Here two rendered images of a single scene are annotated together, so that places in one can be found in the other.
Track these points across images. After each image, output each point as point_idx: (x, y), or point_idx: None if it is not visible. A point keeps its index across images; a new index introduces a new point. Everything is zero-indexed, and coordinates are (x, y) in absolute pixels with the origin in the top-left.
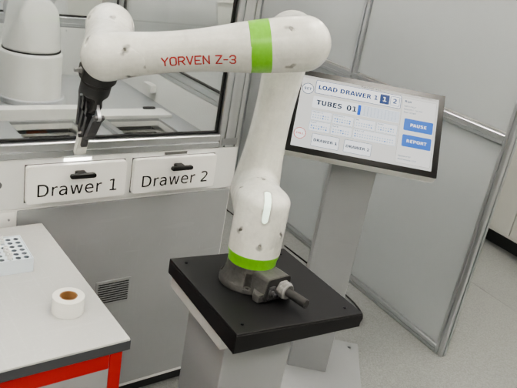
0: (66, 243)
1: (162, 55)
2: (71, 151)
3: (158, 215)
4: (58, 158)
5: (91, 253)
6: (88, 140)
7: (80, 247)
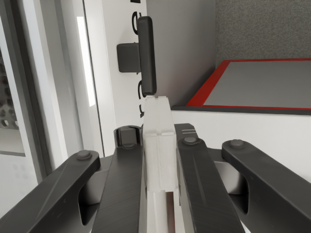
0: (169, 51)
1: None
2: (75, 90)
3: None
4: (91, 123)
5: (174, 4)
6: (171, 119)
7: (171, 25)
